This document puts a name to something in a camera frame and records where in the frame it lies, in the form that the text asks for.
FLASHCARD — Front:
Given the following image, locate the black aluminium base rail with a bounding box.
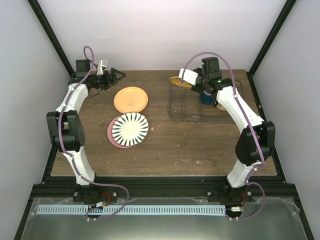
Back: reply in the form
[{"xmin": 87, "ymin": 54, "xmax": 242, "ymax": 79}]
[{"xmin": 29, "ymin": 176, "xmax": 300, "ymax": 204}]

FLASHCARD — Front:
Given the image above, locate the black frame post left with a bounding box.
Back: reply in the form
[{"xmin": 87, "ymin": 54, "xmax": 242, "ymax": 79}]
[{"xmin": 27, "ymin": 0, "xmax": 74, "ymax": 76}]

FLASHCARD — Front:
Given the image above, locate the blue ceramic mug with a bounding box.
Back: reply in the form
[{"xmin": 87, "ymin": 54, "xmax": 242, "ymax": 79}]
[{"xmin": 200, "ymin": 91, "xmax": 214, "ymax": 106}]

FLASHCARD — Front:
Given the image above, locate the white blue-striped plate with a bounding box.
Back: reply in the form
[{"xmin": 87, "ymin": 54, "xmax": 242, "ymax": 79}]
[{"xmin": 111, "ymin": 112, "xmax": 149, "ymax": 147}]

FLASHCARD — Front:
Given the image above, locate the light blue slotted cable duct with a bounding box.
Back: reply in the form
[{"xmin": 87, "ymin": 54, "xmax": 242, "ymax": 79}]
[{"xmin": 36, "ymin": 204, "xmax": 226, "ymax": 216}]

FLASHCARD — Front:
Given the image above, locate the yellow bamboo-pattern plate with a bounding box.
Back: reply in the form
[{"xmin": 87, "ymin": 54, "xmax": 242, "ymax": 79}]
[{"xmin": 169, "ymin": 76, "xmax": 192, "ymax": 89}]

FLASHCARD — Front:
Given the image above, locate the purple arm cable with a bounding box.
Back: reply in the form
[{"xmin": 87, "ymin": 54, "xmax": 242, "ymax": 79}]
[
  {"xmin": 180, "ymin": 51, "xmax": 266, "ymax": 221},
  {"xmin": 57, "ymin": 45, "xmax": 130, "ymax": 222}
]

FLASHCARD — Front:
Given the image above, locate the cream ceramic bowl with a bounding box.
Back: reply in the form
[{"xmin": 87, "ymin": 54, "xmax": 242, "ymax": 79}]
[{"xmin": 215, "ymin": 103, "xmax": 227, "ymax": 112}]

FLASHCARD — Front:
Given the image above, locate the orange plate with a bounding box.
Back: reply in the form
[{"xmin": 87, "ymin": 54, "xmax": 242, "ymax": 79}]
[{"xmin": 113, "ymin": 86, "xmax": 149, "ymax": 114}]

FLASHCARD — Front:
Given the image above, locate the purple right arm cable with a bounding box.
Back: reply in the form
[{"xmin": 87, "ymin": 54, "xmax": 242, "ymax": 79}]
[{"xmin": 180, "ymin": 51, "xmax": 266, "ymax": 221}]

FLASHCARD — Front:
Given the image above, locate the black frame post right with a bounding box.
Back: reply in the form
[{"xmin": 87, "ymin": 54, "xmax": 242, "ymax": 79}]
[{"xmin": 249, "ymin": 0, "xmax": 298, "ymax": 76}]

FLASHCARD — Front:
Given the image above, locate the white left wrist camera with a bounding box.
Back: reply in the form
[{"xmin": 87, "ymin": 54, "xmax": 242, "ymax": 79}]
[{"xmin": 96, "ymin": 59, "xmax": 108, "ymax": 75}]

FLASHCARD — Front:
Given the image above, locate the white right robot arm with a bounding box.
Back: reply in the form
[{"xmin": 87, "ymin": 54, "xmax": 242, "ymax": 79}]
[{"xmin": 179, "ymin": 53, "xmax": 276, "ymax": 202}]

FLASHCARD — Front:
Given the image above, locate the pink plate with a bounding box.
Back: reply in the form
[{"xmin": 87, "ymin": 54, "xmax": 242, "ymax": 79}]
[{"xmin": 106, "ymin": 116, "xmax": 130, "ymax": 149}]

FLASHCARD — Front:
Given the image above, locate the black frame post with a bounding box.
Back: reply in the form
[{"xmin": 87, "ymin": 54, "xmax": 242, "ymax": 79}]
[
  {"xmin": 249, "ymin": 0, "xmax": 298, "ymax": 76},
  {"xmin": 27, "ymin": 0, "xmax": 74, "ymax": 76}
]

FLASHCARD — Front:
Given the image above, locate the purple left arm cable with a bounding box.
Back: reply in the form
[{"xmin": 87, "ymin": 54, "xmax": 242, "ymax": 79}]
[{"xmin": 57, "ymin": 45, "xmax": 130, "ymax": 222}]

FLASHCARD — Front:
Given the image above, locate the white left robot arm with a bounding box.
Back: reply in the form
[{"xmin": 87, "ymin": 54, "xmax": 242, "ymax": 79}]
[{"xmin": 46, "ymin": 59, "xmax": 126, "ymax": 202}]

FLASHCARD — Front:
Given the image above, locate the grey wire dish rack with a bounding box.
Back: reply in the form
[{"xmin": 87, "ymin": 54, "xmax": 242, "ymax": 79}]
[{"xmin": 167, "ymin": 81, "xmax": 233, "ymax": 123}]

